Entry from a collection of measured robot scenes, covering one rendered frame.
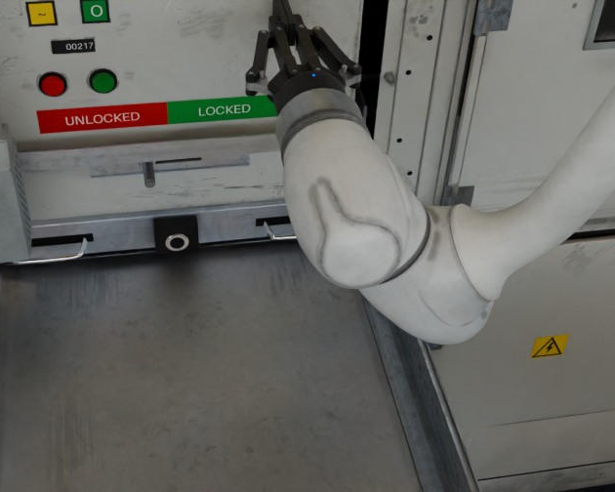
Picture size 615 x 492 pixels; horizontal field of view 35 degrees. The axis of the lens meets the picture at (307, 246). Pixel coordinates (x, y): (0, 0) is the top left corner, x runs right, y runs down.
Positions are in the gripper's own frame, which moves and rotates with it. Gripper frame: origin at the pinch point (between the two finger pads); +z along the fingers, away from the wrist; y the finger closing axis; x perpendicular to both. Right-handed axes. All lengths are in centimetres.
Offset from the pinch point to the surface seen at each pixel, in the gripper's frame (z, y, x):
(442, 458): -38, 13, -37
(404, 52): 3.7, 16.5, -7.9
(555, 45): 1.7, 36.2, -7.1
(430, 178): 3.8, 22.9, -29.3
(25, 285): -1, -35, -38
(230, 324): -12.0, -8.2, -38.4
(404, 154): 3.7, 18.4, -24.6
